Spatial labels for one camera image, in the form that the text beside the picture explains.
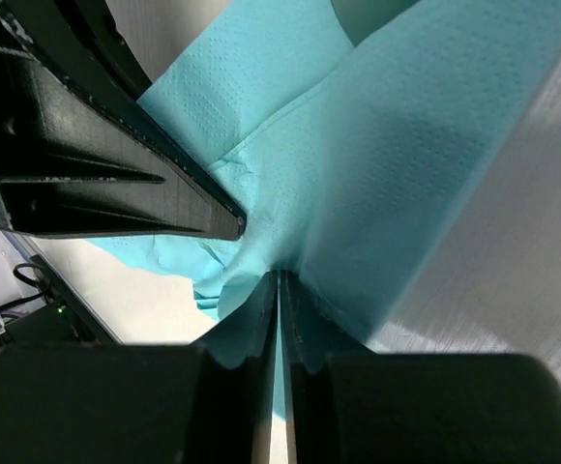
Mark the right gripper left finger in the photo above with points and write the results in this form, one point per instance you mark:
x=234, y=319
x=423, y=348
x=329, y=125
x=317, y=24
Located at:
x=209, y=401

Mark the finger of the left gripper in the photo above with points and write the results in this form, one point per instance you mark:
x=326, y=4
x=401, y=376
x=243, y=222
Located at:
x=78, y=40
x=68, y=172

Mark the blue paper napkin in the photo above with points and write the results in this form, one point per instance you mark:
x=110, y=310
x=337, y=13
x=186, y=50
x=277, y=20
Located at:
x=407, y=178

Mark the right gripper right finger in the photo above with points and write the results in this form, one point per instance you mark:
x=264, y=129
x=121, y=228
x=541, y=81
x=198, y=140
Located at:
x=347, y=404

